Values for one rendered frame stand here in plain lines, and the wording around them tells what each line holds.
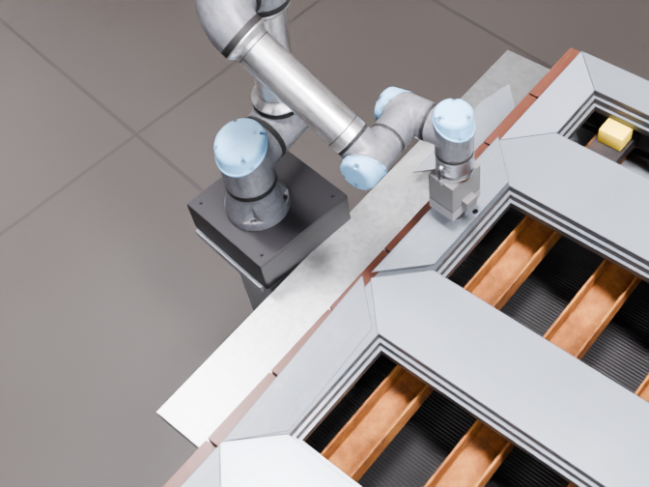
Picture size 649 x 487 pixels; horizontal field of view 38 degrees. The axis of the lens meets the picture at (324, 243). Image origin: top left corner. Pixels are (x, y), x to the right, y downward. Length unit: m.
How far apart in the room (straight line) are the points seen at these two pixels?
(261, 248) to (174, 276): 1.00
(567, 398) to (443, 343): 0.25
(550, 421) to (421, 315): 0.32
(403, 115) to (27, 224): 1.89
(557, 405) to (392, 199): 0.72
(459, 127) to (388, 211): 0.56
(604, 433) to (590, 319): 0.38
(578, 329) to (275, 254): 0.67
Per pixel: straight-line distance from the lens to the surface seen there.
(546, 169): 2.06
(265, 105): 2.01
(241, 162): 1.97
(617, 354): 2.19
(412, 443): 2.07
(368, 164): 1.69
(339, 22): 3.70
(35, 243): 3.31
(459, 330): 1.83
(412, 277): 1.89
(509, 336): 1.83
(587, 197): 2.02
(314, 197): 2.15
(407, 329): 1.84
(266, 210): 2.08
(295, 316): 2.09
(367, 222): 2.21
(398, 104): 1.77
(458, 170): 1.80
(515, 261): 2.14
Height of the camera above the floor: 2.46
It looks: 55 degrees down
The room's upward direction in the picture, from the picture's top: 12 degrees counter-clockwise
